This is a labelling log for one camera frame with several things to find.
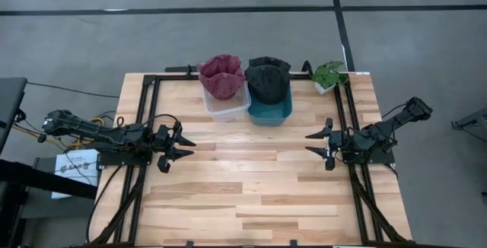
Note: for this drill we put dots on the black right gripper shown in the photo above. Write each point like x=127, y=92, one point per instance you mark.
x=335, y=143

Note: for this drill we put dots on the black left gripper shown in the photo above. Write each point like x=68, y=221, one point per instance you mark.
x=166, y=143

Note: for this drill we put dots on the black knit hat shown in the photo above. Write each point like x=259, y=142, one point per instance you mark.
x=268, y=61
x=268, y=86

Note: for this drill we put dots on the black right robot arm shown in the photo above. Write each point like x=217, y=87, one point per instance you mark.
x=380, y=134

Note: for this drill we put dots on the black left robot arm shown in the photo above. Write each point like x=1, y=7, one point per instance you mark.
x=95, y=130

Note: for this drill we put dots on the teal plastic bin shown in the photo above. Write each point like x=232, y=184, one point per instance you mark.
x=270, y=115

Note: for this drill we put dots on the clear plastic bin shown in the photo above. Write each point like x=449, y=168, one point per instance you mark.
x=228, y=109

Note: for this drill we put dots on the small potted green plant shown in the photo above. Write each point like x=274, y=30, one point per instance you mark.
x=328, y=76

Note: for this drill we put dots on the white printed paper sheet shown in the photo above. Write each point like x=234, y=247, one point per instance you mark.
x=87, y=156

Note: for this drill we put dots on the black beam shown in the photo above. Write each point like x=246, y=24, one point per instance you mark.
x=38, y=179

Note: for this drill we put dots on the grey metal stand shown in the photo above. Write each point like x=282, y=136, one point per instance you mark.
x=472, y=120

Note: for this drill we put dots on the black desk panel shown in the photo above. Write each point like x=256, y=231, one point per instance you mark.
x=9, y=107

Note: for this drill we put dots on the black aluminium table frame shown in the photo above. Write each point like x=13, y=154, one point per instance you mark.
x=146, y=99

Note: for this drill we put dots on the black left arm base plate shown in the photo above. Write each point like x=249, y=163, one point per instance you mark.
x=121, y=159

